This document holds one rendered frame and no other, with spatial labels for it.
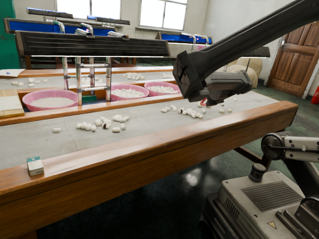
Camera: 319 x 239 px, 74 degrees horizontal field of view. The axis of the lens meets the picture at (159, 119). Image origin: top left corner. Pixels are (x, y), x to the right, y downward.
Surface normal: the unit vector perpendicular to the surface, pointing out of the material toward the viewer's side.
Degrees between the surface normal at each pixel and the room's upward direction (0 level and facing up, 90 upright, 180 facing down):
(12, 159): 0
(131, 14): 90
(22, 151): 0
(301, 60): 90
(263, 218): 0
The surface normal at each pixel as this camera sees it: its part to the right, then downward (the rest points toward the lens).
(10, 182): 0.12, -0.90
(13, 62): 0.51, 0.43
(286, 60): -0.85, 0.12
